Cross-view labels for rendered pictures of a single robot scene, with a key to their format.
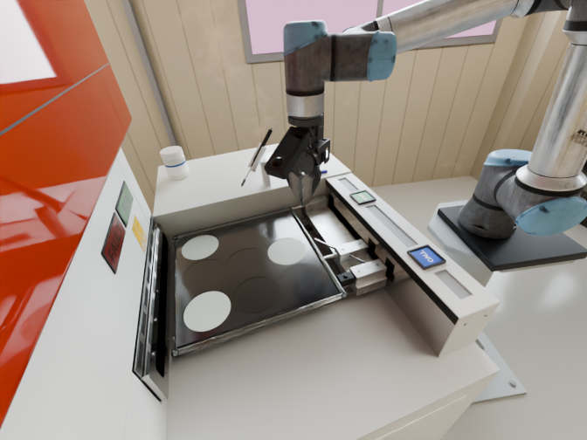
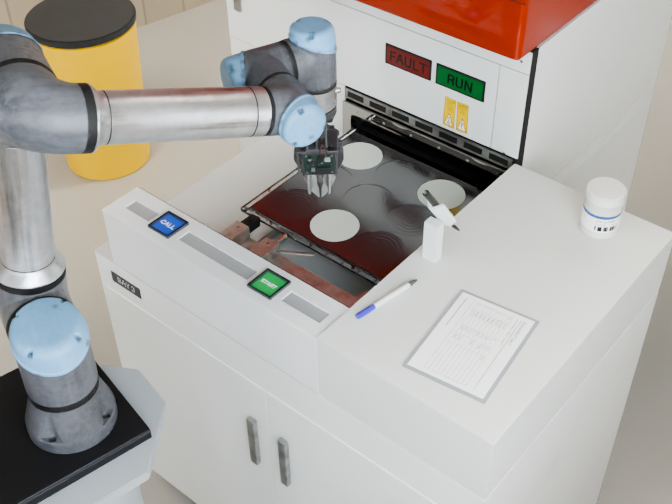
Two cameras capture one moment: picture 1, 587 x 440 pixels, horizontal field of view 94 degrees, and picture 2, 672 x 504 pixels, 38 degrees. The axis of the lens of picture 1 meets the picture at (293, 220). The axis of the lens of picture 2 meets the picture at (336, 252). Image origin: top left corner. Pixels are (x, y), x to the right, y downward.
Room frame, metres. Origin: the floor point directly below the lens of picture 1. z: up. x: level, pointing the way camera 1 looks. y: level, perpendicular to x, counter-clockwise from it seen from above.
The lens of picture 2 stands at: (1.76, -0.78, 2.15)
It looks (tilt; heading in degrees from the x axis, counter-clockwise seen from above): 42 degrees down; 147
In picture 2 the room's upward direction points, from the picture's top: 1 degrees counter-clockwise
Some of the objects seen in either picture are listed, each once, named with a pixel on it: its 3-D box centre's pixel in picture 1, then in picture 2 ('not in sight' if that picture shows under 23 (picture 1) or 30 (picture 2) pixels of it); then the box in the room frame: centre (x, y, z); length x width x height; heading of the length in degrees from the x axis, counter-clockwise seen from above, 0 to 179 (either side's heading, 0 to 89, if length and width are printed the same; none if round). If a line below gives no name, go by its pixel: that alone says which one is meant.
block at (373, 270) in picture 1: (368, 271); (229, 238); (0.44, -0.17, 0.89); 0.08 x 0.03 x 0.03; 107
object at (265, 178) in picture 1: (258, 167); (439, 225); (0.76, 0.09, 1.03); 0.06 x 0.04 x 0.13; 107
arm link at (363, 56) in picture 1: (360, 56); (261, 76); (0.58, -0.14, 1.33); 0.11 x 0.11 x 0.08; 84
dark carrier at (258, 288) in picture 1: (246, 263); (368, 200); (0.49, 0.13, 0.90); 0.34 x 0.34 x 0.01; 17
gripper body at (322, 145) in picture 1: (307, 142); (317, 136); (0.58, -0.04, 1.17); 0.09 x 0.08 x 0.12; 146
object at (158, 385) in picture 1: (160, 292); (421, 151); (0.42, 0.32, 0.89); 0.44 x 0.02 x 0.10; 17
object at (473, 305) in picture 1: (384, 243); (221, 283); (0.54, -0.24, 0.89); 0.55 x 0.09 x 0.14; 17
